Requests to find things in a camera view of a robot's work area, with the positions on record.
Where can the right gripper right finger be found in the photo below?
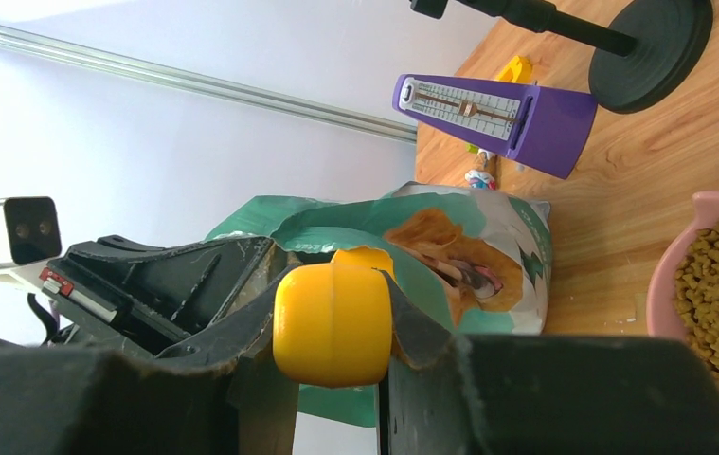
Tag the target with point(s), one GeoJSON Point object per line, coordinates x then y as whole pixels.
{"type": "Point", "coordinates": [447, 393]}

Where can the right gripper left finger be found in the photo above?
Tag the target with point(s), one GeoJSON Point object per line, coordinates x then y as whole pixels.
{"type": "Point", "coordinates": [218, 392]}

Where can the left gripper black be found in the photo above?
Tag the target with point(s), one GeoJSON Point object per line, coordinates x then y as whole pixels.
{"type": "Point", "coordinates": [142, 299]}

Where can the green pet food bag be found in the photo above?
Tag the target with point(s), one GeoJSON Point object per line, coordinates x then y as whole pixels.
{"type": "Point", "coordinates": [476, 261]}

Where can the yellow scoop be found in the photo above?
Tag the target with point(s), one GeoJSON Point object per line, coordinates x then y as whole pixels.
{"type": "Point", "coordinates": [332, 323]}

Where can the pink cat-ear pet bowl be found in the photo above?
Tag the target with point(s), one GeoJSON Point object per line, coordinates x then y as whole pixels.
{"type": "Point", "coordinates": [704, 301]}

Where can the small toy figure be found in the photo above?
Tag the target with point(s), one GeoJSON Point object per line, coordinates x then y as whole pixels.
{"type": "Point", "coordinates": [482, 173]}

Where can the purple metronome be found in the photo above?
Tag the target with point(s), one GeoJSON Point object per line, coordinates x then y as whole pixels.
{"type": "Point", "coordinates": [539, 127]}

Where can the yellow green toy triangle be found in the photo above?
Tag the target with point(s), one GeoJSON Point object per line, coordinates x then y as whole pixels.
{"type": "Point", "coordinates": [517, 70]}

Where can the black round-base mic stand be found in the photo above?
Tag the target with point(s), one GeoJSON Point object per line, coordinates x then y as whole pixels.
{"type": "Point", "coordinates": [645, 53]}

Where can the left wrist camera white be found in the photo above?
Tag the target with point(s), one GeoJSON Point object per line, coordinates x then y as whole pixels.
{"type": "Point", "coordinates": [29, 237]}

